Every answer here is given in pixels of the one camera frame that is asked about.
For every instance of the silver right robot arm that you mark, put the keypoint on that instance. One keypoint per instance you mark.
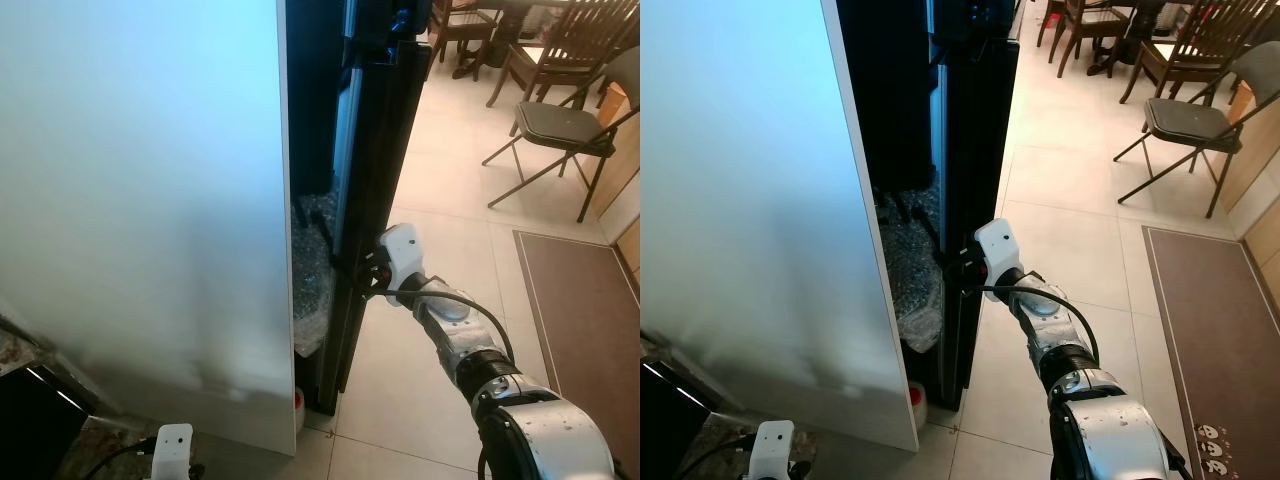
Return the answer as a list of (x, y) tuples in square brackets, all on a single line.
[(545, 440), (1110, 430)]

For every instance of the clear bubble wrap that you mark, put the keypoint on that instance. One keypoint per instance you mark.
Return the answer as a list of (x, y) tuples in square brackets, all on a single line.
[(312, 280), (910, 280)]

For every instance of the small red white bottle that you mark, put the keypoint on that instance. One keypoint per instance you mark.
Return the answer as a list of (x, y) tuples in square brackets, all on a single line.
[(916, 408), (300, 412)]

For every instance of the penguin print floor mat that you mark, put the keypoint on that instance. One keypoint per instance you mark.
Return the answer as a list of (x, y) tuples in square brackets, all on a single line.
[(1210, 330), (580, 330)]

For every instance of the black folding chair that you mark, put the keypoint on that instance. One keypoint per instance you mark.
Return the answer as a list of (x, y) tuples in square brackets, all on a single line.
[(560, 125), (1185, 118)]

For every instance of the dark wooden slat-back chair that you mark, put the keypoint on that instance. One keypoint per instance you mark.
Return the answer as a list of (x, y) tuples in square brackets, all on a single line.
[(1075, 20), (575, 45), (455, 25), (1205, 45)]

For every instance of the light wood kitchen cabinet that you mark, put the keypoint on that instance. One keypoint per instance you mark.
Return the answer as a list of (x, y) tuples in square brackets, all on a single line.
[(622, 150), (1255, 150)]

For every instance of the black glossy cabinet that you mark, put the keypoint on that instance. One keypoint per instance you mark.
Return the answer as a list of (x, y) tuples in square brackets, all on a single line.
[(665, 430), (30, 430)]

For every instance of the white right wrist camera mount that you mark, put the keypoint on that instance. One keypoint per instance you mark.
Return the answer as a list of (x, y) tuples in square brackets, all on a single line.
[(405, 255), (1000, 250)]

